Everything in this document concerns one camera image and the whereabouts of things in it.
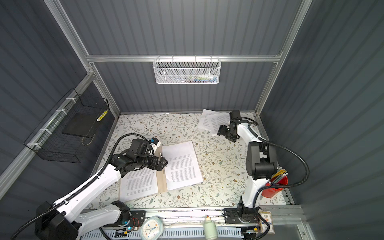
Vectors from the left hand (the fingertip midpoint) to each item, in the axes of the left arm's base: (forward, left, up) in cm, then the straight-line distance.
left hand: (160, 159), depth 79 cm
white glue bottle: (-32, -23, -7) cm, 40 cm away
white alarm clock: (-29, +4, -11) cm, 32 cm away
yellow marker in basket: (+21, +32, +14) cm, 40 cm away
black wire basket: (+5, +45, +14) cm, 48 cm away
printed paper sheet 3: (+38, -34, -13) cm, 53 cm away
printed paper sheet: (-7, +15, -14) cm, 21 cm away
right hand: (+18, -38, -5) cm, 43 cm away
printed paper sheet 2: (0, -11, -14) cm, 18 cm away
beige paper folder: (-2, +3, -14) cm, 15 cm away
